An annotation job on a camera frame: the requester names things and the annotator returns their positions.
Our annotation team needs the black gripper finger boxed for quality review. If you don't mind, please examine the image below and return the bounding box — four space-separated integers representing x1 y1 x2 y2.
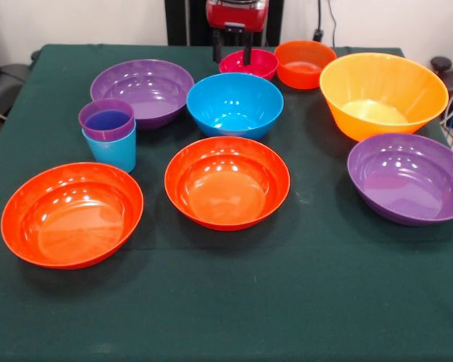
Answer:
242 32 254 66
211 29 224 63

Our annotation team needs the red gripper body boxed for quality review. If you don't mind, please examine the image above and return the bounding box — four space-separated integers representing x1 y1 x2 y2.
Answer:
205 0 268 33

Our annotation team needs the pink plastic bowl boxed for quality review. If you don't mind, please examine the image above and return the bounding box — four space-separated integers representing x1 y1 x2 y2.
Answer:
218 48 279 81

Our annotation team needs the blue plastic bowl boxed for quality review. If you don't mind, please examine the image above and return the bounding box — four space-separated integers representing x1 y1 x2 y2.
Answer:
186 72 285 141

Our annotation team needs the small deep orange bowl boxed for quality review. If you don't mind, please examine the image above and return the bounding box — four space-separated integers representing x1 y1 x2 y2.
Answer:
273 39 337 91

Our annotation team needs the purple plastic bowl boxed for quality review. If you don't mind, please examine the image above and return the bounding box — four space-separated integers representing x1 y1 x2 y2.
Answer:
89 59 196 131
347 132 453 227

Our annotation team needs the purple plastic cup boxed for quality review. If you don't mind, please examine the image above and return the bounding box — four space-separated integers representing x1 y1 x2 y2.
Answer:
78 98 136 143

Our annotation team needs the blue plastic cup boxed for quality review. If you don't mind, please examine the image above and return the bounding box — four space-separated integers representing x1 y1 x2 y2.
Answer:
82 119 137 174

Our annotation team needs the wide red-orange bowl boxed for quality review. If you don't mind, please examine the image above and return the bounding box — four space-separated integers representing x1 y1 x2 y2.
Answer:
164 135 291 231
0 161 144 271

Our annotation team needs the large yellow-orange bowl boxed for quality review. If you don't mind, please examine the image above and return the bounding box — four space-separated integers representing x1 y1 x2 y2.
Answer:
319 52 450 143

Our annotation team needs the dark green tablecloth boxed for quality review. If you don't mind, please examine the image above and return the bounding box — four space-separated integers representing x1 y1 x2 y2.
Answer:
0 44 453 362

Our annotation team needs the black cable with plug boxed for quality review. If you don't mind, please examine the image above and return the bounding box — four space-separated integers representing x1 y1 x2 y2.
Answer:
312 0 325 42

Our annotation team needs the thin black cable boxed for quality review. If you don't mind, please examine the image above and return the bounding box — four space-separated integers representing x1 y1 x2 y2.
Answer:
326 0 338 48

